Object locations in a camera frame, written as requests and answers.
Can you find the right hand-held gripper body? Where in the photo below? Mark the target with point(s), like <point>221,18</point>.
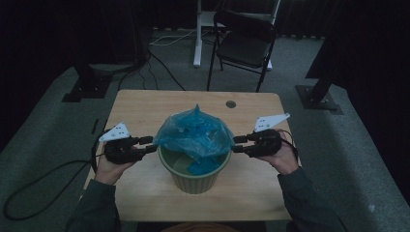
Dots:
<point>266,143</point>

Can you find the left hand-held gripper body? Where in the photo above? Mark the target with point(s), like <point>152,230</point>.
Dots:
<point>122,151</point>

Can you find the blue plastic bag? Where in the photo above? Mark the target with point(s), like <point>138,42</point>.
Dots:
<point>193,135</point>

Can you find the green plastic bin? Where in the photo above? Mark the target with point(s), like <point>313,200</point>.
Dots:
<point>193,183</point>

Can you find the person's left hand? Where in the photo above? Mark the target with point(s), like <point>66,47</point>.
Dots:
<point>111,170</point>

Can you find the person's right hand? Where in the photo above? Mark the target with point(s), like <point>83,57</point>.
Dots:
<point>285,159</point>

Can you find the black floor tape strip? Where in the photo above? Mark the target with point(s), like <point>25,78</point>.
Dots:
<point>94,126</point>

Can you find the black stand base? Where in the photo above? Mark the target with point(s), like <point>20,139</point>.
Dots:
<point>317,96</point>
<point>87,88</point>

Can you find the black folding chair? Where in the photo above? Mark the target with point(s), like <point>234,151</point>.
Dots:
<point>245,48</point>

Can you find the dark curtain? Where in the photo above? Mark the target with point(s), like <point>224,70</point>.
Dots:
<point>299,19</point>

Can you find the white desk frame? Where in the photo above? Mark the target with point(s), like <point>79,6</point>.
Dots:
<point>198,48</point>

